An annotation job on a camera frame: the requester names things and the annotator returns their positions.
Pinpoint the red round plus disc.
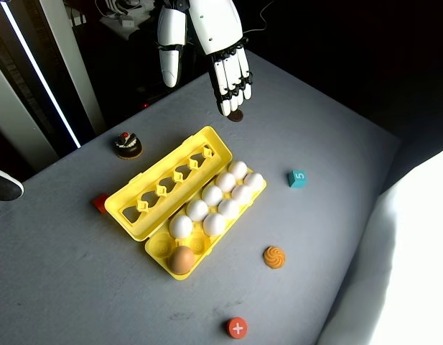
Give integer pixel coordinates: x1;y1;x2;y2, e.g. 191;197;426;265
226;316;249;339

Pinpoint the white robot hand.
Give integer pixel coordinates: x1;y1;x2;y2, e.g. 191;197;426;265
157;0;253;116

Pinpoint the white light strip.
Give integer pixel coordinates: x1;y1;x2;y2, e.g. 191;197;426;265
0;0;82;150

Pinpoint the teal number cube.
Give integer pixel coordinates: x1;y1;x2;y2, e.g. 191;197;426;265
287;169;309;189

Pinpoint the grey table cloth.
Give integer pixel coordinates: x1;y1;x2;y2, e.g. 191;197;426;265
0;50;401;345

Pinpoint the white post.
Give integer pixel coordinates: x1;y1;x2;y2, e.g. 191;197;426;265
39;0;107;136

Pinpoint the grey panel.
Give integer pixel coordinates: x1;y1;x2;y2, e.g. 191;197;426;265
0;57;60;170

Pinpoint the yellow plastic egg box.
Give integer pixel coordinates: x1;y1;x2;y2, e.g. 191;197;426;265
104;125;268;281

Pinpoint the orange swirl toy cookie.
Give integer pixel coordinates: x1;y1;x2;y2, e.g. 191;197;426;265
262;245;286;270

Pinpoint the toy chocolate cake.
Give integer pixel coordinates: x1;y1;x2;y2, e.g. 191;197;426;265
113;132;144;160

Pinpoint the red block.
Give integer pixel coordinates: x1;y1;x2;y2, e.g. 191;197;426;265
91;193;110;215

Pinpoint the white sheet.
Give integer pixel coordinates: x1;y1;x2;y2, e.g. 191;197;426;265
316;143;443;345

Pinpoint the tan brown egg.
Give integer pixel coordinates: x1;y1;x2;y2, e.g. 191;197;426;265
169;245;196;276

